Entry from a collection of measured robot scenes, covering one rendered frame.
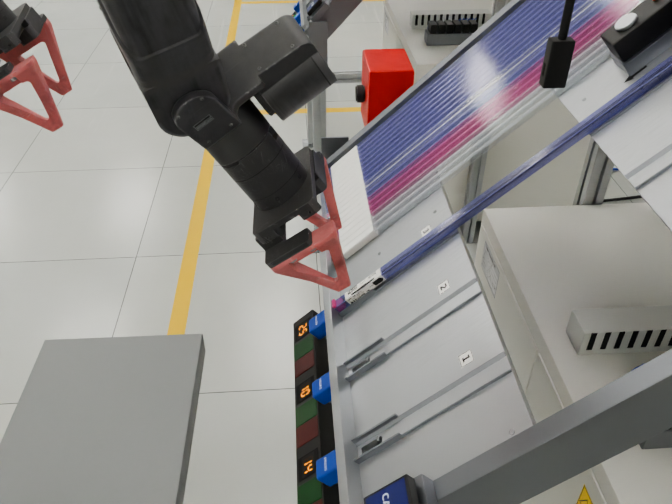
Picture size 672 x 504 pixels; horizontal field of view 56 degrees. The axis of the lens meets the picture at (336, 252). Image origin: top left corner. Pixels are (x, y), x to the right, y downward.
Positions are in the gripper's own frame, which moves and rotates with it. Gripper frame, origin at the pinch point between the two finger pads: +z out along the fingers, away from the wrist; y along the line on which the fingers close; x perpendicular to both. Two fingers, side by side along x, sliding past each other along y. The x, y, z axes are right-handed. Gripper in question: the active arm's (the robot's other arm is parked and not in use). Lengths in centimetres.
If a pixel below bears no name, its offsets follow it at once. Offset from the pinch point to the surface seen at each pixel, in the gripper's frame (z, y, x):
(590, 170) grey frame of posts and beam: 46, 50, -32
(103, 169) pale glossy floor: 29, 183, 116
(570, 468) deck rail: 17.0, -20.5, -10.5
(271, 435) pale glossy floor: 68, 48, 60
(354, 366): 16.3, 1.3, 8.0
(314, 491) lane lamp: 18.7, -10.7, 16.1
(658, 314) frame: 46, 14, -27
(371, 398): 16.0, -4.7, 6.3
